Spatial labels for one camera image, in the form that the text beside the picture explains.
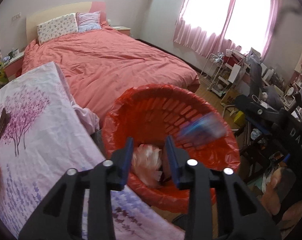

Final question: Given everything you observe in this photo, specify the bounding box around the white wire rack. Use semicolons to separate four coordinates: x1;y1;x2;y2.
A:
199;52;224;90

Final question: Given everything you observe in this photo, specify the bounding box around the brown hair clip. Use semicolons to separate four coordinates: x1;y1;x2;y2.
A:
0;109;11;139

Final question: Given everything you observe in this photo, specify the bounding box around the person's right hand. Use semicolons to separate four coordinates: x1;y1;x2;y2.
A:
261;167;302;231

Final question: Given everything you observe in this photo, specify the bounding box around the right nightstand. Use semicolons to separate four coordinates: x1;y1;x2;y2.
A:
112;26;131;36

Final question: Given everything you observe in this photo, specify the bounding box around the striped pink pillow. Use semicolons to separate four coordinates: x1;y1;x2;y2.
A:
76;11;101;33

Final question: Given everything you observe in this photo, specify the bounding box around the cluttered desk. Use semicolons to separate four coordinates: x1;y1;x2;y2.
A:
225;48;302;111

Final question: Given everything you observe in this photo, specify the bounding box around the white plastic mailer bag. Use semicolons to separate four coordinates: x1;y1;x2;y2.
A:
131;144;163;188

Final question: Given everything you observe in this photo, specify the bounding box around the white rolling cart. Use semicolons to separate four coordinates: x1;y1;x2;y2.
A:
209;63;233;98

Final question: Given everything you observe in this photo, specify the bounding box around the salmon pink bed duvet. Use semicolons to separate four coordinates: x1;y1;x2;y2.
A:
22;24;200;123

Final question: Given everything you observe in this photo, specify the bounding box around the red lined laundry basket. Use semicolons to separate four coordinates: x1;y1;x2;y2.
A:
100;83;241;214

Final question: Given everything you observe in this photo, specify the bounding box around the cardboard box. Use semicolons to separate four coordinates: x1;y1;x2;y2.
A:
220;88;240;108

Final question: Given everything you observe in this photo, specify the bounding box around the beige pink headboard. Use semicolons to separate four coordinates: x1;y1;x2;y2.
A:
26;1;107;44

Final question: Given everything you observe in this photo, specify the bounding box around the floral white pillow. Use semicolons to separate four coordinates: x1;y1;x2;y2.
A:
37;13;78;44

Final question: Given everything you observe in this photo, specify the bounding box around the floral purple table cloth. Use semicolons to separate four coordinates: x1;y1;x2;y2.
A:
0;61;187;240

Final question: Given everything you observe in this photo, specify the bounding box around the pink left nightstand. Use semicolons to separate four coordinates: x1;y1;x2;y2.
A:
4;51;24;81

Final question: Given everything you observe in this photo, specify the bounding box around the blue tissue pack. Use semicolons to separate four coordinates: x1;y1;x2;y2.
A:
177;113;227;146

